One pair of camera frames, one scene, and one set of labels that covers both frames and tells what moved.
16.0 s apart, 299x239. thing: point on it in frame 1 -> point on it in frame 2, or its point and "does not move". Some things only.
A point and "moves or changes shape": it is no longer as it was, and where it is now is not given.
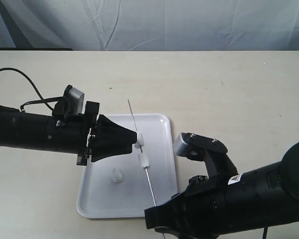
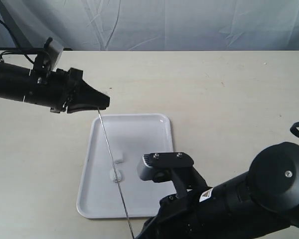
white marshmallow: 116,176 does not move
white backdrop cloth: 151,25 does not move
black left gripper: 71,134 -> 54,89
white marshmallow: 144,161 moves or changes shape
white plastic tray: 98,197 does not move
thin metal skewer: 146,168 -> 125,209
